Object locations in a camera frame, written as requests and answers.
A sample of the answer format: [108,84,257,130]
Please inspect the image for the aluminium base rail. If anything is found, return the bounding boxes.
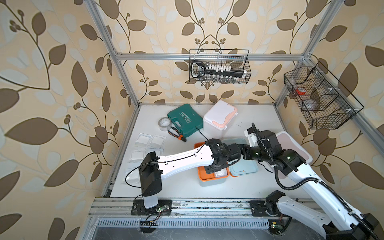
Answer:
[87,197,337,219]

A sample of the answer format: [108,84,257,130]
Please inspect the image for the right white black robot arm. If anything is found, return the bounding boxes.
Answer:
[240,128,382,240]

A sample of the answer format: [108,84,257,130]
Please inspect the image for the blue box orange trim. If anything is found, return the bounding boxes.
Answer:
[204,157,259,178]

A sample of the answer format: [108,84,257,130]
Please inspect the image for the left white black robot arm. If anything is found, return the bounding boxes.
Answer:
[125,139,242,210]

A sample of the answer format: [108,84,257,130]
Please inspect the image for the pink first aid box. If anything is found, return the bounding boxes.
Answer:
[276,131,313,169]

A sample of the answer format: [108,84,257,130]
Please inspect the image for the green plastic tool case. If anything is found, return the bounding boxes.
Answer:
[167,104,204,138]

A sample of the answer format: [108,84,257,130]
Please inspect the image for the red tape roll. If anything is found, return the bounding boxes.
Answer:
[296,87,307,96]

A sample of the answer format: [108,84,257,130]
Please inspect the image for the wire basket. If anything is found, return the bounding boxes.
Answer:
[189,48,252,85]
[284,62,364,130]

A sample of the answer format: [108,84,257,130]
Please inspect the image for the black corrugated cable conduit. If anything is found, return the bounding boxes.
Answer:
[251,122,382,240]

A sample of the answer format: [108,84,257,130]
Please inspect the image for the white box pink trim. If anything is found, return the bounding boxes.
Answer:
[203,100,238,139]

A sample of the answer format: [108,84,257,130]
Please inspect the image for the grey duct tape roll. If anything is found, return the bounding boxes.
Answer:
[158,117,173,132]

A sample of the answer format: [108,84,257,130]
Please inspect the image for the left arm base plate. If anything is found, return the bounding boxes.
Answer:
[131,199,173,216]

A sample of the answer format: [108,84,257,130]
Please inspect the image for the orange black pliers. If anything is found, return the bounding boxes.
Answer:
[168,127,187,142]

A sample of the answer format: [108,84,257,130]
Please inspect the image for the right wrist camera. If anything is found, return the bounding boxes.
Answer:
[244,127,258,148]

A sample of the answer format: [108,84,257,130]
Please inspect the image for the black socket set rail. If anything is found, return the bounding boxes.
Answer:
[189,61,248,78]

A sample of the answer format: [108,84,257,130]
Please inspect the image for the back wire basket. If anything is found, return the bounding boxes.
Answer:
[189,48,252,85]

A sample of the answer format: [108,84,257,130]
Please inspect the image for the orange tray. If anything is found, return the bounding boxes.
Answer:
[193,141,231,182]

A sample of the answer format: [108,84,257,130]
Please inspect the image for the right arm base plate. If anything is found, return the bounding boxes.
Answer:
[249,190,286,217]

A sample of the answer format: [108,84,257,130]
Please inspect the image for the right wire basket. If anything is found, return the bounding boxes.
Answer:
[284,62,364,130]

